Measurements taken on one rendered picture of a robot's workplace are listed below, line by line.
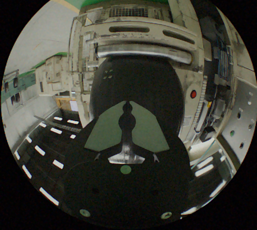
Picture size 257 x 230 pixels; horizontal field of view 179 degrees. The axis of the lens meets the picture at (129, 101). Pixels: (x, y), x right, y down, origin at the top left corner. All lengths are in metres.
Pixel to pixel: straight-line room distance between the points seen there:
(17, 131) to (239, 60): 12.35
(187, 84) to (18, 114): 11.76
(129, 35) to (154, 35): 0.07
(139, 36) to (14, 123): 11.63
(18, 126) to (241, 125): 12.26
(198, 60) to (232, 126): 0.41
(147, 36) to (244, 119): 0.57
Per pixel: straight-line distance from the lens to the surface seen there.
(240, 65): 0.52
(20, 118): 11.71
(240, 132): 0.57
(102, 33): 0.30
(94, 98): 0.25
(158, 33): 0.30
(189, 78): 0.46
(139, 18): 0.31
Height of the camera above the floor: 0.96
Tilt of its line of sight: 22 degrees up
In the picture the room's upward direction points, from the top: 179 degrees counter-clockwise
